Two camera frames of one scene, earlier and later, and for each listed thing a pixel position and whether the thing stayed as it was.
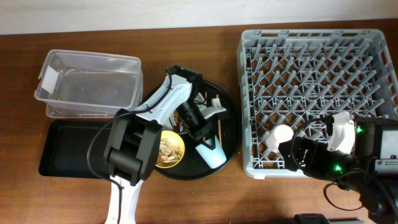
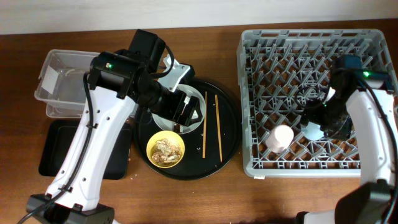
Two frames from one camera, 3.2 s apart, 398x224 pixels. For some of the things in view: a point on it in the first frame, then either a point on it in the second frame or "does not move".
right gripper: [315, 149] -> [339, 131]
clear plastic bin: [77, 84] does not move
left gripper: [205, 129] -> [175, 114]
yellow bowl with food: [171, 150] does not move
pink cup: [278, 135] does not move
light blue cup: [215, 157] -> [312, 131]
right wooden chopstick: [219, 123] does not move
